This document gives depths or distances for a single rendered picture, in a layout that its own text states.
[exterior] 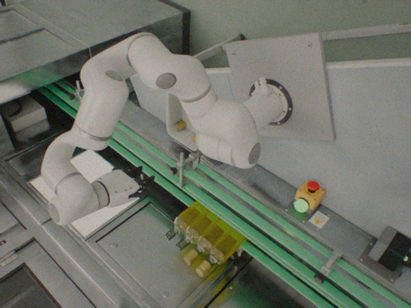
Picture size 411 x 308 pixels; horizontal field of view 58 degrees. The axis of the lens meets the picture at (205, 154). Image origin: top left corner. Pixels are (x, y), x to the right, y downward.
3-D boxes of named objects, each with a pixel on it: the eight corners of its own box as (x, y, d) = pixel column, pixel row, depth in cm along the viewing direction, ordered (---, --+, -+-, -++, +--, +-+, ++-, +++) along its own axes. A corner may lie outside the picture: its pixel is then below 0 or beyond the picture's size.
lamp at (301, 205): (296, 203, 124) (291, 208, 123) (299, 194, 121) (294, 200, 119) (307, 211, 122) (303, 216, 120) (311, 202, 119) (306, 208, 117)
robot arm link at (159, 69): (197, 67, 91) (175, 16, 81) (222, 94, 82) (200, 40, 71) (149, 96, 90) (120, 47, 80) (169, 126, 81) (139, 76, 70)
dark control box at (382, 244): (378, 239, 117) (367, 255, 112) (388, 223, 112) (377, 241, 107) (403, 255, 114) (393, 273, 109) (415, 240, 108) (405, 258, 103)
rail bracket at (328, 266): (332, 249, 116) (310, 278, 108) (339, 236, 111) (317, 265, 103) (344, 257, 114) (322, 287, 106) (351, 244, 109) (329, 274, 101)
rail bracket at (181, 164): (191, 173, 149) (168, 190, 142) (192, 142, 137) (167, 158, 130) (196, 177, 147) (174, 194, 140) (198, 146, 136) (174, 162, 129)
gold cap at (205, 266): (212, 265, 123) (203, 274, 120) (211, 270, 125) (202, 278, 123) (204, 258, 124) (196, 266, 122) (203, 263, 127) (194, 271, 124)
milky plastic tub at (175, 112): (180, 124, 160) (166, 133, 155) (181, 79, 145) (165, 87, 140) (211, 143, 152) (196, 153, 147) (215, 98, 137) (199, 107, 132)
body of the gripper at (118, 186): (84, 195, 103) (116, 183, 111) (107, 217, 98) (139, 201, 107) (86, 174, 99) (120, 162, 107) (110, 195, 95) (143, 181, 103)
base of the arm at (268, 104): (246, 76, 117) (216, 95, 108) (281, 72, 108) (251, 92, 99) (259, 121, 123) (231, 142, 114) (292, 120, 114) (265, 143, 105)
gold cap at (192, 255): (191, 252, 129) (182, 261, 127) (191, 247, 127) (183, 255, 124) (199, 259, 127) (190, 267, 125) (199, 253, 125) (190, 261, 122)
